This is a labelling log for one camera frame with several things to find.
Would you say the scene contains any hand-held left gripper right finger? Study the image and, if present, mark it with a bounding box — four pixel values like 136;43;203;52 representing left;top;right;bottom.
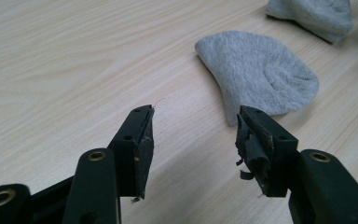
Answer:
235;105;358;224

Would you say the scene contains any grey sock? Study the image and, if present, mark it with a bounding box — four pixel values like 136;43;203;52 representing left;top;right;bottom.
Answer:
194;30;320;127
265;0;354;45

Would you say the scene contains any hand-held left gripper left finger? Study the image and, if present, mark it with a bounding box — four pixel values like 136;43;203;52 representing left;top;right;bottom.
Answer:
62;104;156;224

